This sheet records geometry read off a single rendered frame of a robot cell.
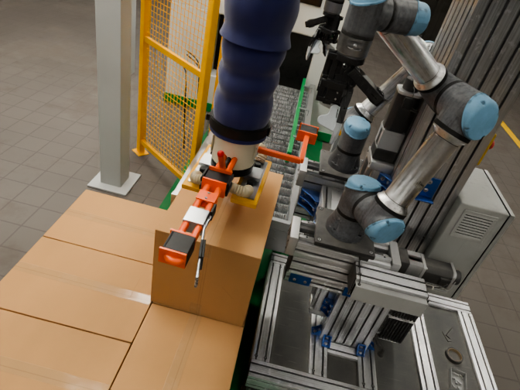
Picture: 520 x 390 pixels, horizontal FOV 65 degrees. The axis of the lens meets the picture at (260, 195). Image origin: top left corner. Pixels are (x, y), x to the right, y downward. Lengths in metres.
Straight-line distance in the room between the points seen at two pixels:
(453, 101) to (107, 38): 2.11
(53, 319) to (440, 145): 1.49
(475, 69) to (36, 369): 1.74
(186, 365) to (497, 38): 1.50
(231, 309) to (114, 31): 1.82
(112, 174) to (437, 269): 2.37
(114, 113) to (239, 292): 1.76
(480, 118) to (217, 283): 1.05
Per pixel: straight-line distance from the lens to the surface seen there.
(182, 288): 1.70
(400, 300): 1.57
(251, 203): 1.51
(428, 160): 1.30
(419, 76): 1.30
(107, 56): 2.85
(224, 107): 1.44
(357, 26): 0.98
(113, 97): 2.94
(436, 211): 1.72
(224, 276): 1.58
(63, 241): 2.09
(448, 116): 1.28
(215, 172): 1.40
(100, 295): 1.85
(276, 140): 3.12
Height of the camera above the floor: 1.96
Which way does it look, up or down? 35 degrees down
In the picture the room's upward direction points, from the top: 14 degrees clockwise
